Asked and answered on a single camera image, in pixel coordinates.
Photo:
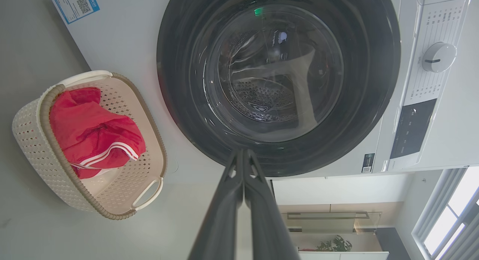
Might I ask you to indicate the white counter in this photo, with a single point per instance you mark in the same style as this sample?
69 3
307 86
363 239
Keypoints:
344 256

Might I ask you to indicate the black round washing machine door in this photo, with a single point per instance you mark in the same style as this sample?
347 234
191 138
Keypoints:
179 103

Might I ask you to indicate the cream perforated laundry basket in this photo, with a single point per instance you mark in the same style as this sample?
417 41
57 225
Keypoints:
33 140

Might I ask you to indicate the grey glass shelf unit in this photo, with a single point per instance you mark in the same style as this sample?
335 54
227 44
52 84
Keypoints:
329 222

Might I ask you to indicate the green potted plant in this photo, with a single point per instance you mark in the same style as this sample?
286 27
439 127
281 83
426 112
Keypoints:
335 245

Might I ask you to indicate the white washing machine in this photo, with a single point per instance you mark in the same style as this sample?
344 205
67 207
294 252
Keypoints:
123 46

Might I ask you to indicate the black display panel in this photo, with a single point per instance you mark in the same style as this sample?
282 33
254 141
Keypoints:
411 129

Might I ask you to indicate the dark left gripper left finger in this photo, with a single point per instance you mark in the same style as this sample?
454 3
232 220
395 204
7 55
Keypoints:
220 222

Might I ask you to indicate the window with grey frame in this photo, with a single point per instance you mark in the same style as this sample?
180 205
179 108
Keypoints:
445 222

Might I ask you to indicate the white round control knob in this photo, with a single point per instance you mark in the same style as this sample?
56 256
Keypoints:
438 57

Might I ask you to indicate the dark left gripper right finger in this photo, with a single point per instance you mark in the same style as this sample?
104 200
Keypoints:
269 222

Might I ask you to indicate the red garment with white stripes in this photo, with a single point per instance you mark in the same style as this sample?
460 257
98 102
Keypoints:
89 129

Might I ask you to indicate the small black sticker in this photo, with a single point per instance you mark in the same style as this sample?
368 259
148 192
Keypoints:
368 162

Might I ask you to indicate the blue white energy label sticker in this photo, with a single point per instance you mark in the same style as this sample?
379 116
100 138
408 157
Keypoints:
75 3

